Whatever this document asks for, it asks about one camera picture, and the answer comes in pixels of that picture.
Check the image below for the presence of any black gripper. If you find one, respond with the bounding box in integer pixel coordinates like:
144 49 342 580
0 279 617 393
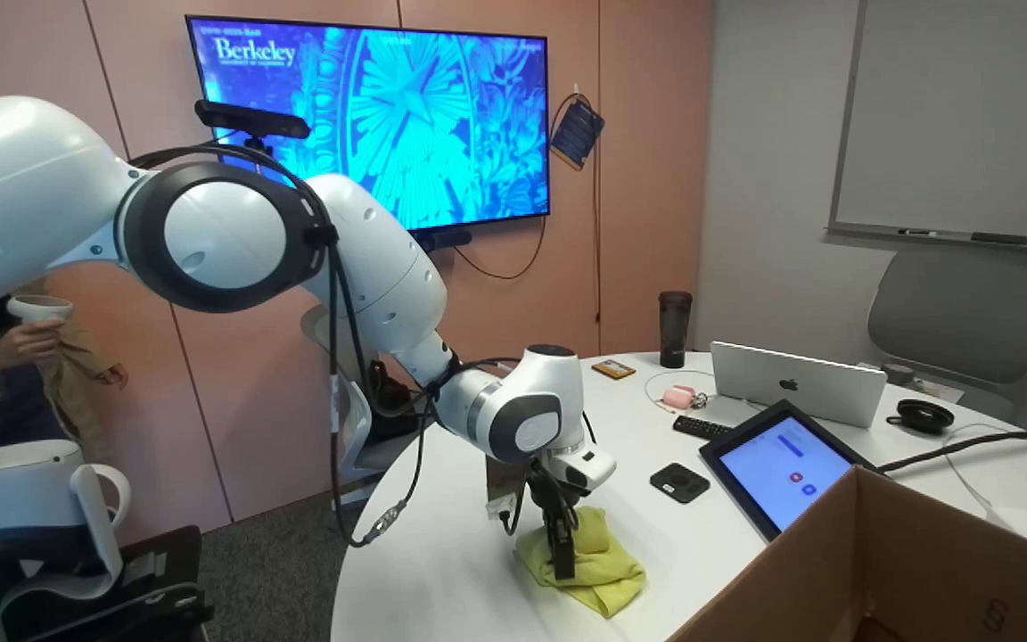
525 455 594 586

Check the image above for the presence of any yellow-green towel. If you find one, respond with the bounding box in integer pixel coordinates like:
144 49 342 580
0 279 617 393
509 501 651 619

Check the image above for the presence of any white handheld controller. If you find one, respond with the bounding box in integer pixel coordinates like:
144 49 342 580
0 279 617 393
5 291 78 330

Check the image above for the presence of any brown cardboard box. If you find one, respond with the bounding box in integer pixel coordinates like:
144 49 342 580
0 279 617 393
676 463 1027 642

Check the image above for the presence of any person's hand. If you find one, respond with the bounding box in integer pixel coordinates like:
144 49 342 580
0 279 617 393
0 320 68 379

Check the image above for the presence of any small black phone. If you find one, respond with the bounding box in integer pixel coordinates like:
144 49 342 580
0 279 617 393
645 458 714 507

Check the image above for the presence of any small brown card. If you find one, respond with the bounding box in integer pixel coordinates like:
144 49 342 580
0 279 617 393
584 353 639 381

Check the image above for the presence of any black remote control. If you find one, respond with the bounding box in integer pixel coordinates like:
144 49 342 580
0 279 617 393
666 408 740 445

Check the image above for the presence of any pink computer mouse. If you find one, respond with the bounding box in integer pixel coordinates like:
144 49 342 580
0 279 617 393
655 381 708 408

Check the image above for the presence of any black backpack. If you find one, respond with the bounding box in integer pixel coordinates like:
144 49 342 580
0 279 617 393
364 357 425 439

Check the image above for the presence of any grey white office chair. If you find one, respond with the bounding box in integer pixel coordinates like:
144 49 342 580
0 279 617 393
295 299 421 501

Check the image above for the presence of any black tumbler cup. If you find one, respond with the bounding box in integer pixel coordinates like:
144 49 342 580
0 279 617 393
653 286 695 366

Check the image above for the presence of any black tablet blue screen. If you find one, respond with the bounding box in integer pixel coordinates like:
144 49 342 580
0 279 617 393
695 394 879 545

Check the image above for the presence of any silver laptop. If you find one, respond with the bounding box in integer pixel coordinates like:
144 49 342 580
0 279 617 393
708 335 890 430

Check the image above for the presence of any black video bar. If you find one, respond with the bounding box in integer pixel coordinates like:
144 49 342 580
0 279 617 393
414 224 480 254

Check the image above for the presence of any small dark cup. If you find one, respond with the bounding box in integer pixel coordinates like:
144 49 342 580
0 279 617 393
874 357 916 387

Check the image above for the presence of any black round puck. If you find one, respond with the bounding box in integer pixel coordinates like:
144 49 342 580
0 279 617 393
890 394 957 439

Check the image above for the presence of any grey lounge chair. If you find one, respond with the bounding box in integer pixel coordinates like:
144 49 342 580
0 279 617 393
865 242 1027 401

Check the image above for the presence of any person's torso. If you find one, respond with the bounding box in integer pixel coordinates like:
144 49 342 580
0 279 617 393
0 279 131 458

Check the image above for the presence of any tan wrist camera mount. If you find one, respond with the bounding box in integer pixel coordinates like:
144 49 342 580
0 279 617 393
482 455 533 526

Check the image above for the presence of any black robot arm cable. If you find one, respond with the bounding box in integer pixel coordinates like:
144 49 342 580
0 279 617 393
131 139 602 551

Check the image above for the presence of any black TV cable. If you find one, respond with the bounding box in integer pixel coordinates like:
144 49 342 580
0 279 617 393
455 221 547 286

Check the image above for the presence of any black wall cable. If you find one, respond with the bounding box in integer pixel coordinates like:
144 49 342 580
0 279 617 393
584 155 602 349

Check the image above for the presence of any black wall tablet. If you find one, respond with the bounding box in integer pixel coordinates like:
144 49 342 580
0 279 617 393
547 84 606 166

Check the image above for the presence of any wall-mounted TV screen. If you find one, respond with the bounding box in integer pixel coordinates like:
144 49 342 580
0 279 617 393
186 10 558 235

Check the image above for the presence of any black table cable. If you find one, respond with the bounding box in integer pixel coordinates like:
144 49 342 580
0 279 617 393
869 423 1027 477

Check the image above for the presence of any wall whiteboard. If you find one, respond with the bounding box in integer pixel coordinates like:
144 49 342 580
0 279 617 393
824 0 1027 261

